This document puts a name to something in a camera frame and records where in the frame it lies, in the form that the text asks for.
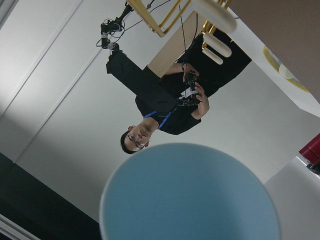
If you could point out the person in black shirt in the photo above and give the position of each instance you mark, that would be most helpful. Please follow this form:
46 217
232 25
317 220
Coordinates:
176 102

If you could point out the gold wire cup holder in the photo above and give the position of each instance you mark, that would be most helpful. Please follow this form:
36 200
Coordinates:
210 16

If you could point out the wooden board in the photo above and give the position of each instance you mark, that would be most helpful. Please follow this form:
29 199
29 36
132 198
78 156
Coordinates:
175 46

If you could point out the yellow rimmed blue bowl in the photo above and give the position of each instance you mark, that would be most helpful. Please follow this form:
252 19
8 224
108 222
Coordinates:
277 65

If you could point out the red cylinder bottle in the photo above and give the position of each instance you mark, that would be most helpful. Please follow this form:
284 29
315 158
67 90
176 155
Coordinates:
311 151

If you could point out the light blue plastic cup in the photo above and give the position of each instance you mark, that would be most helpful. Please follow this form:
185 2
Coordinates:
183 191

